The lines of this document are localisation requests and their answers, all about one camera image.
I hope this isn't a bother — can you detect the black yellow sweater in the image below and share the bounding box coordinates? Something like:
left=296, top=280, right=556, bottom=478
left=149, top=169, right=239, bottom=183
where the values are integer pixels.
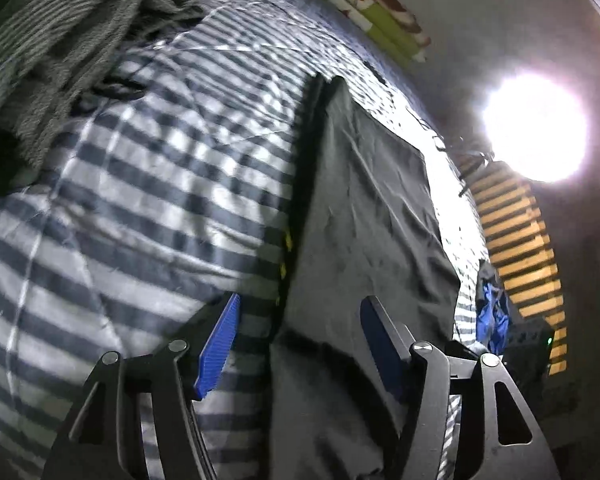
left=268, top=75, right=460, bottom=479

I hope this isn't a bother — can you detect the blue grey garment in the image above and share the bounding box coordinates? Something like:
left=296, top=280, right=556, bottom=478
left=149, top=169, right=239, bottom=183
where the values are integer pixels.
left=476, top=260, right=512, bottom=356

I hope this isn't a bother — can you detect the black tripod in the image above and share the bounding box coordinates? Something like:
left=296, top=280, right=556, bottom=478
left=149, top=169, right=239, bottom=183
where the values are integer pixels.
left=437, top=136, right=495, bottom=197

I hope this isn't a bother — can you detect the blue striped bed quilt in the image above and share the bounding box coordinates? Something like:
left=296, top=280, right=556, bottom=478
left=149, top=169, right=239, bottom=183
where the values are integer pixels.
left=0, top=0, right=486, bottom=479

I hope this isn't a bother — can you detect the dark grey knit garment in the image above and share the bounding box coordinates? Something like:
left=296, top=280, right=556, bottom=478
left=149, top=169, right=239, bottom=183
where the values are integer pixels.
left=0, top=0, right=201, bottom=196

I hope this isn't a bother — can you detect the ring light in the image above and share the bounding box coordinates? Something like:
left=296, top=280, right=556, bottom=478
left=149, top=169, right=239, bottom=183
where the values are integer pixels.
left=481, top=72, right=590, bottom=183

